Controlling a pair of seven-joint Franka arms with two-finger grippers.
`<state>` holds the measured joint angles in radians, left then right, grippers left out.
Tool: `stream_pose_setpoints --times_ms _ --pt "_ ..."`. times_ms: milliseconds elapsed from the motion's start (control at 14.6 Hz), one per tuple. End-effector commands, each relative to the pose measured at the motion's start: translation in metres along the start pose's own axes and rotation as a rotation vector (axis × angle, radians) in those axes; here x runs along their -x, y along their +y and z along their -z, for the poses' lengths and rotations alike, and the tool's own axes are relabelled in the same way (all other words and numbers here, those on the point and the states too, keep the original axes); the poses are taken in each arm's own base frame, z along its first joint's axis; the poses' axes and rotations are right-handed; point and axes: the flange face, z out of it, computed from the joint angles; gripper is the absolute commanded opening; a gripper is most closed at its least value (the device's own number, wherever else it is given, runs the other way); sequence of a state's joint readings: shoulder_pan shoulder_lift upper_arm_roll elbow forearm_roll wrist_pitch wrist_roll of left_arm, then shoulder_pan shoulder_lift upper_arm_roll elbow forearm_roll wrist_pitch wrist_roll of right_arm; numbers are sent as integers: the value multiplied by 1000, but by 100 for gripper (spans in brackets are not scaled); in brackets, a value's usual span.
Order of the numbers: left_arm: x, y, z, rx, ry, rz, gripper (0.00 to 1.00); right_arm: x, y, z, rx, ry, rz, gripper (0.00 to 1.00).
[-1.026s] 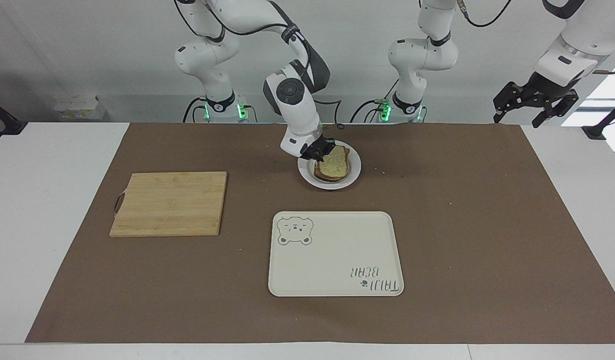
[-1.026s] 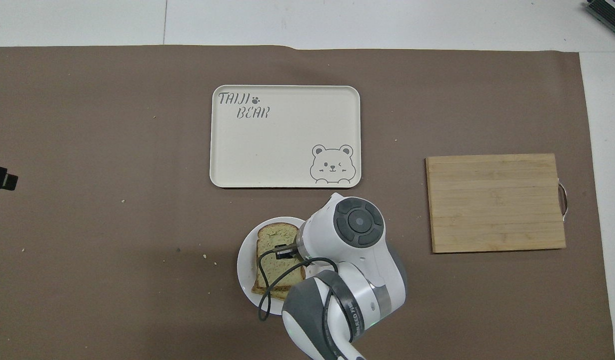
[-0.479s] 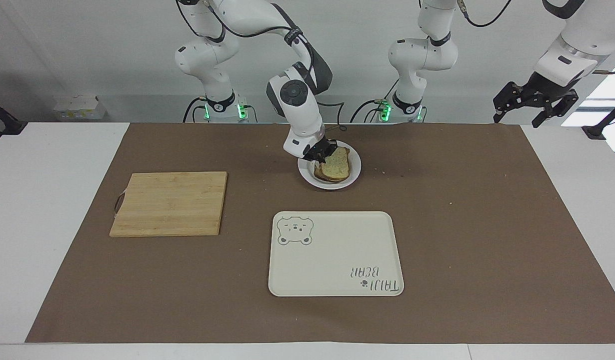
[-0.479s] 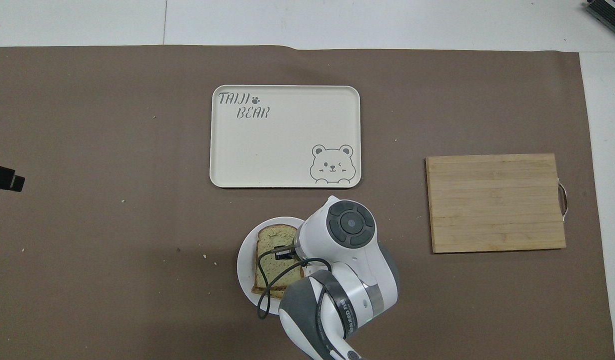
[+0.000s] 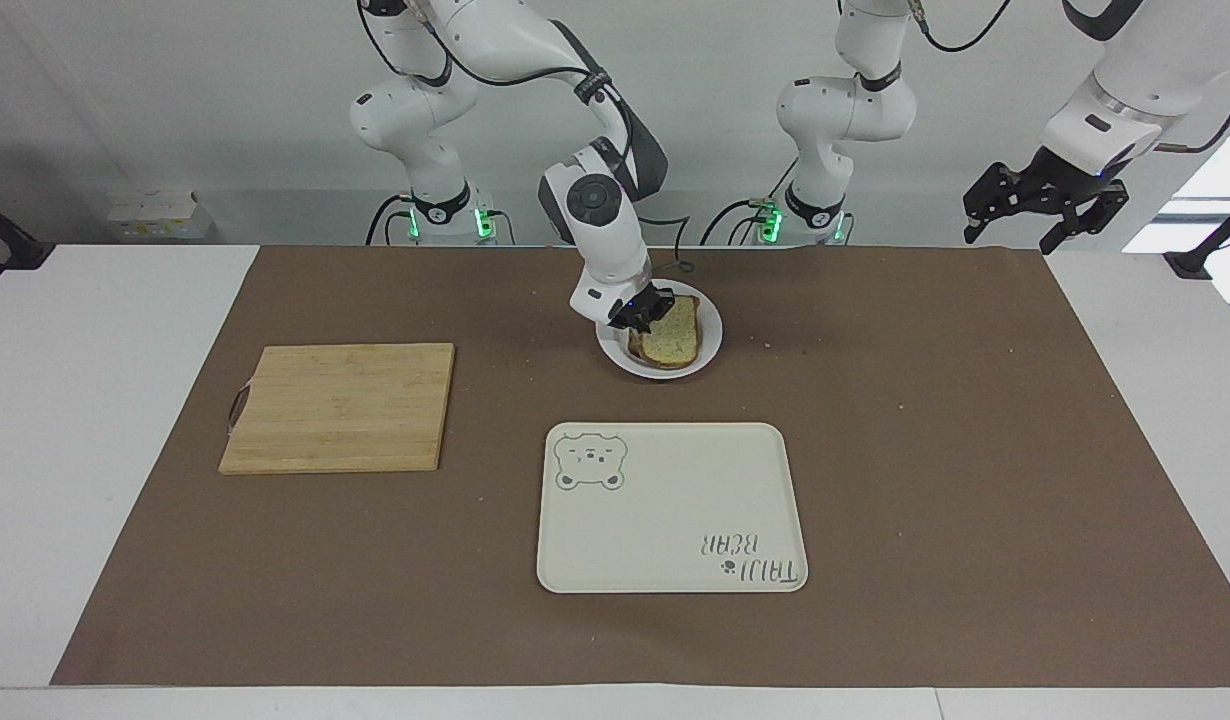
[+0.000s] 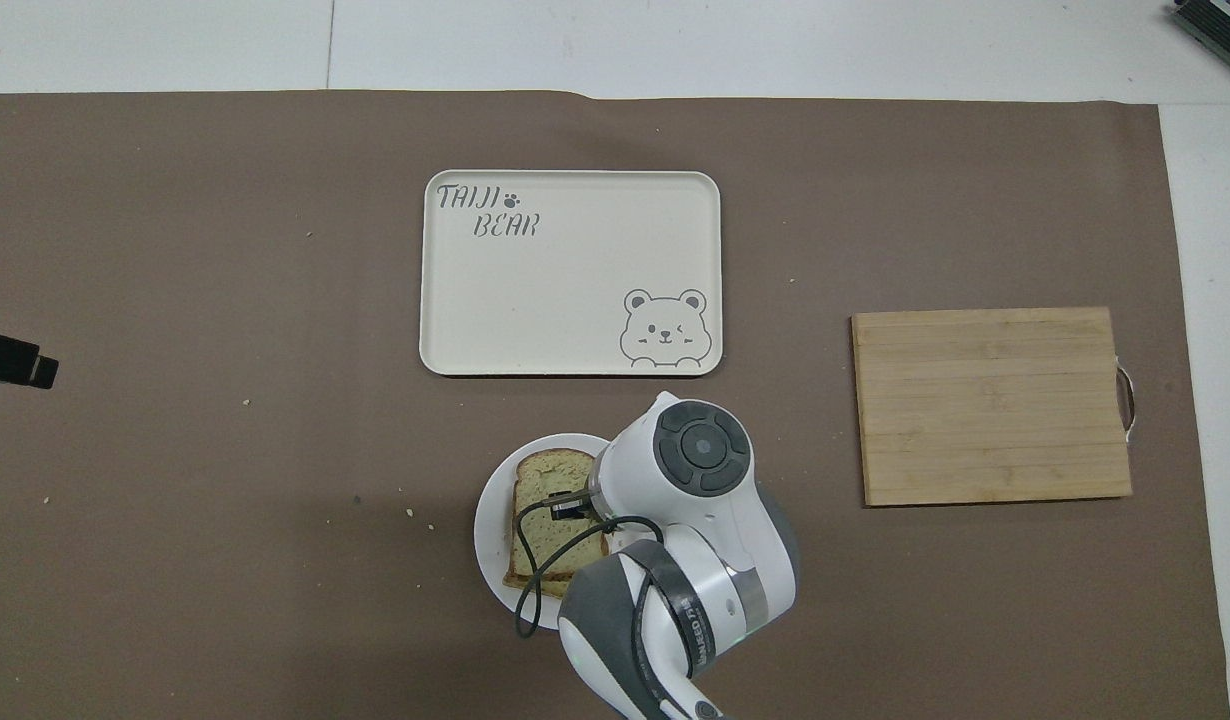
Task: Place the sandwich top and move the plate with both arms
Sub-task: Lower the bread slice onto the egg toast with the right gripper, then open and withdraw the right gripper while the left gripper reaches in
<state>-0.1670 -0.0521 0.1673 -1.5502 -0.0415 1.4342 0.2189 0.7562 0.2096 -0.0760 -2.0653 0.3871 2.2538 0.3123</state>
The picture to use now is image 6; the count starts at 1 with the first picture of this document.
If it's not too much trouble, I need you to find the black cable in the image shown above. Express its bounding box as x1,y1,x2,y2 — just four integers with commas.
514,489,666,640

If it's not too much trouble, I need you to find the cream tray with bear print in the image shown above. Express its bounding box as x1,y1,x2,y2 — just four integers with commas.
418,169,725,379

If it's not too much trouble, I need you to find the white round plate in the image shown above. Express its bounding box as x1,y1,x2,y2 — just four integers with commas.
473,432,622,633

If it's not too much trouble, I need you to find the wooden cutting board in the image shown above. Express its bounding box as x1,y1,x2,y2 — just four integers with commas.
850,306,1139,509

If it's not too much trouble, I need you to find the seeded bread slice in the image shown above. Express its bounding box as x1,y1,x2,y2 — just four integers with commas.
502,449,613,593

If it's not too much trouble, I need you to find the dark grey device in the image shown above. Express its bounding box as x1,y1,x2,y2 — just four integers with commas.
1171,0,1230,57

